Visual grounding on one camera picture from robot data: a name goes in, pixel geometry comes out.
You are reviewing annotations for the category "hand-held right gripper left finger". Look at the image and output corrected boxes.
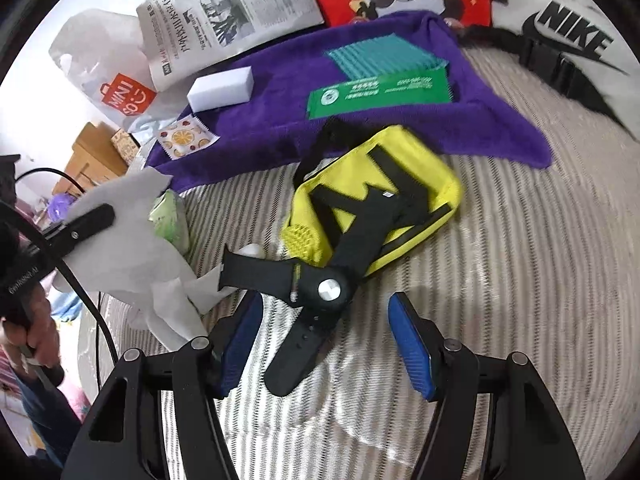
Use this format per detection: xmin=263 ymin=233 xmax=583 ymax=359
xmin=60 ymin=290 xmax=265 ymax=480

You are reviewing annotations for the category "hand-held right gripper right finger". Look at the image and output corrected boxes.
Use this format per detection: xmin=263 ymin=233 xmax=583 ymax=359
xmin=387 ymin=292 xmax=586 ymax=480

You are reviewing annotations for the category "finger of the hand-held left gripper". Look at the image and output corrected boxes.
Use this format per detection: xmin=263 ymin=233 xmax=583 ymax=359
xmin=42 ymin=204 xmax=116 ymax=250

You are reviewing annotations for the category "white tissue sheet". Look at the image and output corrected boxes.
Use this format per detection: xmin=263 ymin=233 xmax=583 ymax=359
xmin=50 ymin=170 xmax=237 ymax=352

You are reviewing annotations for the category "light green wipes packet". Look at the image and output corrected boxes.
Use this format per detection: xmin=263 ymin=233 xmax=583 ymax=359
xmin=150 ymin=190 xmax=191 ymax=257

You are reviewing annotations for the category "black strap brace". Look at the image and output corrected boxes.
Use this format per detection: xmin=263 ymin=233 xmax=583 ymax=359
xmin=222 ymin=190 xmax=409 ymax=399

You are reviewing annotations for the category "fruit print small packet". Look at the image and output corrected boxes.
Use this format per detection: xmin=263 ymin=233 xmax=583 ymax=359
xmin=155 ymin=116 xmax=217 ymax=160

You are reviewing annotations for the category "white sponge block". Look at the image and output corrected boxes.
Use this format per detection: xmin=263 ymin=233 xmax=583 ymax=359
xmin=187 ymin=74 xmax=255 ymax=113

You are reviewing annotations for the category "purple towel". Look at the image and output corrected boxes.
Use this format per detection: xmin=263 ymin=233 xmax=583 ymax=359
xmin=147 ymin=10 xmax=554 ymax=194

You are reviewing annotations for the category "dark green tissue packet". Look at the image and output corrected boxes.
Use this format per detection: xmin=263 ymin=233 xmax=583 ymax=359
xmin=307 ymin=67 xmax=454 ymax=120

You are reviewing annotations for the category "teal striped cleaning cloth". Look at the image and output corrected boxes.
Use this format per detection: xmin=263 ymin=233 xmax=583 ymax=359
xmin=324 ymin=34 xmax=449 ymax=81

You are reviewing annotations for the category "person's left hand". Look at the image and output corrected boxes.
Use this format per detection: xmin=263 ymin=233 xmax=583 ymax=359
xmin=0 ymin=298 xmax=64 ymax=367

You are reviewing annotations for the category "wooden bedside table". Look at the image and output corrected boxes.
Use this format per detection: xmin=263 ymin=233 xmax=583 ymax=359
xmin=70 ymin=122 xmax=129 ymax=187

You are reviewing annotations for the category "patterned book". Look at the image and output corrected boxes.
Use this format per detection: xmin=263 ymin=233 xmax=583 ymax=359
xmin=111 ymin=129 xmax=139 ymax=164

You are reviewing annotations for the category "white plastic shopping bag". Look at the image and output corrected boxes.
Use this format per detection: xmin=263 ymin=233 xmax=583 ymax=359
xmin=48 ymin=7 xmax=194 ymax=134

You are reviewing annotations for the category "folded newspaper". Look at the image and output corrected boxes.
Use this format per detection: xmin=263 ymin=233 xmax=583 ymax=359
xmin=136 ymin=0 xmax=326 ymax=94

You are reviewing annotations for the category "grey waist bag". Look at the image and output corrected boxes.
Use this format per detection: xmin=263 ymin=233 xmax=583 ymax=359
xmin=459 ymin=0 xmax=640 ymax=117

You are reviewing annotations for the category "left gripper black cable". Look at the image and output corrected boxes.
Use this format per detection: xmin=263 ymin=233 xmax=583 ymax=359
xmin=0 ymin=167 xmax=121 ymax=362

